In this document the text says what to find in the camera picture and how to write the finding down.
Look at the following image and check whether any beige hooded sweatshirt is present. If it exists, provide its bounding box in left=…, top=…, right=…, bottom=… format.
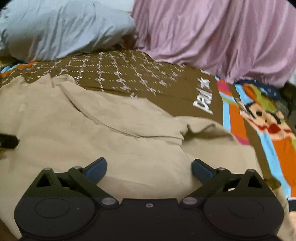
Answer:
left=1, top=75, right=295, bottom=240

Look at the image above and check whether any light grey pillow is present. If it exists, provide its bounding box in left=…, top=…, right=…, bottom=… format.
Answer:
left=1, top=1, right=135, bottom=62

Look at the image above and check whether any brown patterned bedspread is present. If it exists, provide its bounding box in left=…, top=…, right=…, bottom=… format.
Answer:
left=0, top=49, right=296, bottom=200

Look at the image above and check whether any pink satin curtain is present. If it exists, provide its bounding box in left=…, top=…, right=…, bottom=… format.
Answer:
left=132, top=1, right=295, bottom=87

